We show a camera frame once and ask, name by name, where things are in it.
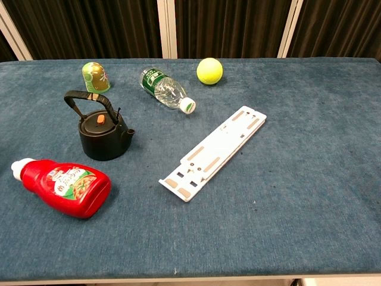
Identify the white partition post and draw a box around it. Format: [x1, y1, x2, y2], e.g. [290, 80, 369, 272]
[277, 0, 305, 58]
[0, 2, 33, 61]
[157, 0, 179, 60]

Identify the black pleated curtain panel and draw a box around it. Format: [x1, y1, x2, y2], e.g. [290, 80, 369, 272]
[174, 0, 294, 59]
[0, 29, 18, 63]
[287, 0, 381, 59]
[0, 0, 163, 61]

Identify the red ketchup squeeze bottle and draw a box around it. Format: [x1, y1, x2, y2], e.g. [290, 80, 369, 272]
[11, 157, 112, 220]

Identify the white folding laptop stand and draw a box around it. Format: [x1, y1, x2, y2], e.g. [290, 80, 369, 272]
[158, 105, 267, 203]

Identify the blue table cloth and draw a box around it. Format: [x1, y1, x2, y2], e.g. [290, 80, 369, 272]
[0, 57, 381, 282]

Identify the yellow tennis ball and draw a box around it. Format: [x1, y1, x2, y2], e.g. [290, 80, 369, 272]
[196, 57, 224, 86]

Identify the green gold dome toy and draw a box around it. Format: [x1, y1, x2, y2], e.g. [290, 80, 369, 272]
[82, 61, 111, 95]

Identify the clear water bottle green label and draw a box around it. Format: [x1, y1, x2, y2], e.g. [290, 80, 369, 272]
[139, 67, 196, 115]

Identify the black kettle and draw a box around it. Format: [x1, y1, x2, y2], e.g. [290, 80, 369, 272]
[63, 90, 136, 161]

